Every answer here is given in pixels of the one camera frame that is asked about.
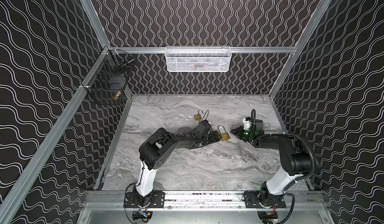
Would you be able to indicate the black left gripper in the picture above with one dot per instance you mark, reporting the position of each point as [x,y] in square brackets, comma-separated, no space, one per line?
[207,133]

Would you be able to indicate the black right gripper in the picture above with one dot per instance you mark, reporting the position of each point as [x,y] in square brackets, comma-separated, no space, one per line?
[244,133]

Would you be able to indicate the long shackle brass padlock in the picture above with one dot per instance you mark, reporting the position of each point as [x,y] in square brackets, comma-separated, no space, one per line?
[225,136]

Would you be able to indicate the small brass padlock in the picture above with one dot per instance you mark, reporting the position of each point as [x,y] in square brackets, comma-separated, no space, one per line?
[200,116]

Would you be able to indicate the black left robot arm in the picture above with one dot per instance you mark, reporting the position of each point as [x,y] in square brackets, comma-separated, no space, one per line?
[155,151]

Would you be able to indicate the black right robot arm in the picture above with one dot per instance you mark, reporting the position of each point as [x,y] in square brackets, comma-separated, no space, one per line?
[297,158]

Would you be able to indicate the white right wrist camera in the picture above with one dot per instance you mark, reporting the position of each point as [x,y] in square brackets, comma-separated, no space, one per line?
[247,123]

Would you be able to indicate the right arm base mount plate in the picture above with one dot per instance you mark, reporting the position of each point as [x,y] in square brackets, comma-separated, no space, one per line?
[255,200]

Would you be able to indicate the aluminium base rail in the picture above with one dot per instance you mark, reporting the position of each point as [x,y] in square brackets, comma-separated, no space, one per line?
[197,201]

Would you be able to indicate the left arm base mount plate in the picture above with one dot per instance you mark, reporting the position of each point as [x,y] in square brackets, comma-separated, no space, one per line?
[155,199]

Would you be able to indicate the white mesh wall basket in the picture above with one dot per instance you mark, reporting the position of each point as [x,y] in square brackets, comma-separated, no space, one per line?
[198,58]

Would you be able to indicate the black wire wall basket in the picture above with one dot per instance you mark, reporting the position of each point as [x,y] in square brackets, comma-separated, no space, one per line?
[108,86]

